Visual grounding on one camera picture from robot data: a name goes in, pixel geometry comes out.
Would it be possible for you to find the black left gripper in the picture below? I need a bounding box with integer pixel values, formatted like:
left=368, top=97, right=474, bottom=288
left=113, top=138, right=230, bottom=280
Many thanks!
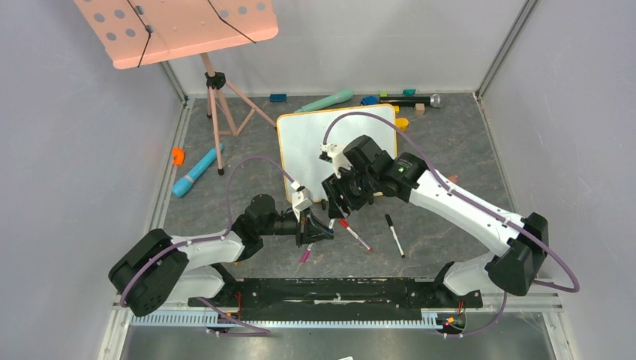
left=259, top=206, right=333, bottom=248

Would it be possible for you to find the yellow framed whiteboard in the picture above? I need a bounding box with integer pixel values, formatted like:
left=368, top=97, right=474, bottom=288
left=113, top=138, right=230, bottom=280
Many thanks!
left=277, top=104, right=397, bottom=203

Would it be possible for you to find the blue whiteboard marker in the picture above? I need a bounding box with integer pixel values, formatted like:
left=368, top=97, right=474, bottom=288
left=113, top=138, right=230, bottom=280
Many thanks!
left=317, top=219, right=335, bottom=236

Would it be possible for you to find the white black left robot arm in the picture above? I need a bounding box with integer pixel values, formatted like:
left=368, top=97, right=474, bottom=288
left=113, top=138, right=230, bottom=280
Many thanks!
left=107, top=194, right=334, bottom=317

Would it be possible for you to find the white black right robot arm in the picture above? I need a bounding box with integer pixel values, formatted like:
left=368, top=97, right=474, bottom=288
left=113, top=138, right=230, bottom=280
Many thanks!
left=319, top=135, right=548, bottom=306

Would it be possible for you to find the red whiteboard marker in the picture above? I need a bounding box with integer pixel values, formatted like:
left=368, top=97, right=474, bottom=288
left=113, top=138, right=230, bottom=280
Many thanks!
left=337, top=219, right=373, bottom=252

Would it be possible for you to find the pink whiteboard marker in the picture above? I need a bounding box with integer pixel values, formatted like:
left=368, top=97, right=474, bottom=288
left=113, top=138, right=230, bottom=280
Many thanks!
left=299, top=243, right=314, bottom=263

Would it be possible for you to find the black whiteboard marker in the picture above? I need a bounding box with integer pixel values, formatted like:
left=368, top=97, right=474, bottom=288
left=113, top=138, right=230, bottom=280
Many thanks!
left=385, top=214, right=406, bottom=259

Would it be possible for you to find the yellow cylinder toy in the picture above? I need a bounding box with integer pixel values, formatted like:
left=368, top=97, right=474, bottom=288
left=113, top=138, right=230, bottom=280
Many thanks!
left=394, top=117, right=410, bottom=131

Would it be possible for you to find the blue brick behind board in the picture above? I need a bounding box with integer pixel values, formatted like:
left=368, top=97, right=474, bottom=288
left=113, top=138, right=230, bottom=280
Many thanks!
left=360, top=96, right=380, bottom=106

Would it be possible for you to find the teal toy tube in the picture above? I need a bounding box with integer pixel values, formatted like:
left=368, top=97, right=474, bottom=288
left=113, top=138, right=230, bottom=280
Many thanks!
left=294, top=89, right=353, bottom=113

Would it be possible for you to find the dark blue brick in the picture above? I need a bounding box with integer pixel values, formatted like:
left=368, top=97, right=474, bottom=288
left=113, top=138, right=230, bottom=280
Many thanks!
left=269, top=93, right=288, bottom=103

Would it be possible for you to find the tan wooden cube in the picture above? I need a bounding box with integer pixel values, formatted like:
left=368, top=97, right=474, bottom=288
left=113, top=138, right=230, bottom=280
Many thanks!
left=414, top=103, right=425, bottom=116

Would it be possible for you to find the teal triangle block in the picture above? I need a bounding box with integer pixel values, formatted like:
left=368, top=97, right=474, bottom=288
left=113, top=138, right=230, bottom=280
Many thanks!
left=402, top=88, right=416, bottom=97

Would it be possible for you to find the blue toy flashlight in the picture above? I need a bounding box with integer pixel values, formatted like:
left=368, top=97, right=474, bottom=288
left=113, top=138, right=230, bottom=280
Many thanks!
left=171, top=148, right=218, bottom=197

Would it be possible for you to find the black silver microphone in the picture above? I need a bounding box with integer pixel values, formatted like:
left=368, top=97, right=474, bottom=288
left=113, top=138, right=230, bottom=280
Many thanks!
left=379, top=94, right=442, bottom=108

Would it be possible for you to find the orange toy block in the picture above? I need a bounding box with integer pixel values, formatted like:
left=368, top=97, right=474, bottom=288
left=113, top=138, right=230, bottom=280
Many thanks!
left=171, top=147, right=185, bottom=167

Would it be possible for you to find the pink music stand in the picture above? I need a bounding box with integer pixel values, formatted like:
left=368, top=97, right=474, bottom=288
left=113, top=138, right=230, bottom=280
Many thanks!
left=75, top=0, right=279, bottom=151

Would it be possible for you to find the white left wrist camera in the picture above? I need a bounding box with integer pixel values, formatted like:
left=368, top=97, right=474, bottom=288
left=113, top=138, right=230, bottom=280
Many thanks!
left=291, top=181, right=314, bottom=223

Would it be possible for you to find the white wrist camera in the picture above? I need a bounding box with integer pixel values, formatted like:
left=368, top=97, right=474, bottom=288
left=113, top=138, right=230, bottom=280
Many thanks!
left=319, top=143, right=354, bottom=179
left=291, top=181, right=314, bottom=223

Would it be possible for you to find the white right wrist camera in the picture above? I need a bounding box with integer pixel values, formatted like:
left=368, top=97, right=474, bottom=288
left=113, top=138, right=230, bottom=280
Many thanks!
left=319, top=143, right=354, bottom=179

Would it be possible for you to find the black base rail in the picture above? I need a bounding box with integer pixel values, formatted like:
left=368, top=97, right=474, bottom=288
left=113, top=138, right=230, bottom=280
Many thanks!
left=209, top=277, right=483, bottom=321

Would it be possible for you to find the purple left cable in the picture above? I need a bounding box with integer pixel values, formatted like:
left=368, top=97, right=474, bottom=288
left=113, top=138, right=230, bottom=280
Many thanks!
left=118, top=155, right=299, bottom=338

